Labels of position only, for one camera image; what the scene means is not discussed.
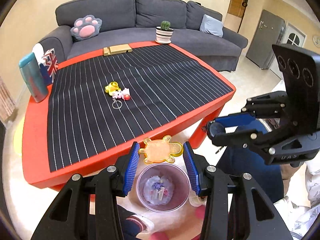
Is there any light blue cushion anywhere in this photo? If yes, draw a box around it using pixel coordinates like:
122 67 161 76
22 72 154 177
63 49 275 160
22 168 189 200
200 14 223 37

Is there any purple trash bin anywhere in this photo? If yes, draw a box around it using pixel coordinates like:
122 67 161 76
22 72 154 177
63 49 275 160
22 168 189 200
136 163 190 213

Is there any person right hand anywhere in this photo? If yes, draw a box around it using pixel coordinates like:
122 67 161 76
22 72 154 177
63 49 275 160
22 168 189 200
280 164 300 180

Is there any pink pig toy keychain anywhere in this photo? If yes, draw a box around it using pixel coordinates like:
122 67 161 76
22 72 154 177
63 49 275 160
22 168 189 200
112 88 131 101

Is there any black striped table mat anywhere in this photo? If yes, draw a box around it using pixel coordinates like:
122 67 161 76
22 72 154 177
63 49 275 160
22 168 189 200
47 45 232 172

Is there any potted cactus striped pot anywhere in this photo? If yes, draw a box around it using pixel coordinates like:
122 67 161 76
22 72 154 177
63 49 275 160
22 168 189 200
155 21 174 44

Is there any dark grey sofa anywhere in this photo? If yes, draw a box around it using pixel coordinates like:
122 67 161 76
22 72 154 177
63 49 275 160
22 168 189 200
39 0 248 72

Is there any yellow toy keychain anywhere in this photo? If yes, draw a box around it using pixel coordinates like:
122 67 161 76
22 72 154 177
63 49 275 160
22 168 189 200
105 81 121 96

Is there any orange turtle toy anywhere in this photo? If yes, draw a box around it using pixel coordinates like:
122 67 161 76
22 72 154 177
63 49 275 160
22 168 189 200
138 135 183 165

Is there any union jack tissue box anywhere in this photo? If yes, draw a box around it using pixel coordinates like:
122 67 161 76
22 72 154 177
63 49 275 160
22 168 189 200
32 43 59 86

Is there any wooden block stand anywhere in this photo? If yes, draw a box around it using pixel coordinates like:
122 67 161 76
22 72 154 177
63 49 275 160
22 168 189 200
103 44 132 56

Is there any small black object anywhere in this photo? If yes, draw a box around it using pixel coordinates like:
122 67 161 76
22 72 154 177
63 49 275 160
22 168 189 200
202 121 226 139

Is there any paw shaped cushion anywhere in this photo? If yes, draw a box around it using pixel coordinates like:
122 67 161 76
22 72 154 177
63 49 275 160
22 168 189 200
70 15 103 41

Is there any left foot black shoe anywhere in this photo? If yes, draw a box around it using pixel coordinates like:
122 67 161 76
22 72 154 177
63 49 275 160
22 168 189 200
117 205 155 239

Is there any teal thermos bottle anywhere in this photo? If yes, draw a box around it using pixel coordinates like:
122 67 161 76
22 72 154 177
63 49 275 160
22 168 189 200
18 52 48 103

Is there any grey refrigerator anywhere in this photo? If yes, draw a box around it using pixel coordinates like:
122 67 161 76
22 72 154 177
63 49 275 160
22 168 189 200
246 10 286 69

